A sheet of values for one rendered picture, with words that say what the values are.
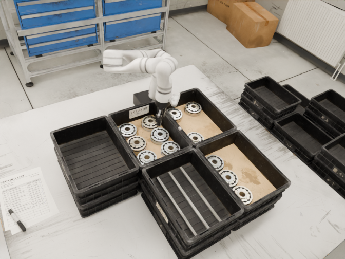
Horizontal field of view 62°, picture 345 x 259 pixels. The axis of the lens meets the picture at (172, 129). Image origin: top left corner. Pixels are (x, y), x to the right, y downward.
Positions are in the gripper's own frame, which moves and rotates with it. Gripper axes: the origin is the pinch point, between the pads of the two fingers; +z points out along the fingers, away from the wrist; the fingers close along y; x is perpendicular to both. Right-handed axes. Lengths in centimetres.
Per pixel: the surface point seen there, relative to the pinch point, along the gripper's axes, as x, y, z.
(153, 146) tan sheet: -1.6, 3.8, 17.4
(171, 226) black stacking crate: 19, 46, 16
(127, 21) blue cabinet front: -86, -190, 49
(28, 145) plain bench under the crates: -71, 15, 31
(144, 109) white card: -13.3, -15.7, 10.8
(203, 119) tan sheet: 21.1, -27.1, 17.2
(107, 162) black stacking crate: -20.3, 21.4, 17.7
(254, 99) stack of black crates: 59, -100, 46
